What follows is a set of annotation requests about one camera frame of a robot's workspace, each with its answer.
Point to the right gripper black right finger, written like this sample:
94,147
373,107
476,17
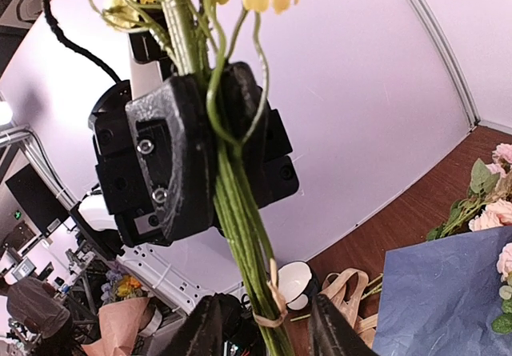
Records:
331,334

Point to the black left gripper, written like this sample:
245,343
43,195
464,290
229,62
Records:
156,156

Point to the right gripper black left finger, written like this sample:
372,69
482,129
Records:
202,333

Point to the yellow fake flower bunch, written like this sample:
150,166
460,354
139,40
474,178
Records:
189,32

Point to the blue wrapping paper sheet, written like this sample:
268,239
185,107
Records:
440,297

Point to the pink fake rose stem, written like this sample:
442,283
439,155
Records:
502,323

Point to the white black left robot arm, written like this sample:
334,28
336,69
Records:
202,150

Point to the pink wrapped bouquet background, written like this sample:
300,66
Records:
120,317

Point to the beige ribbon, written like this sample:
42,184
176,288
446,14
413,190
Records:
347,290

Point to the person in background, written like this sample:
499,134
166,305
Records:
31,302

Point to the pink rose bunch with leaves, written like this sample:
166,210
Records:
488,199

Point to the aluminium corner post right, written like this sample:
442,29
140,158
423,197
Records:
473,40

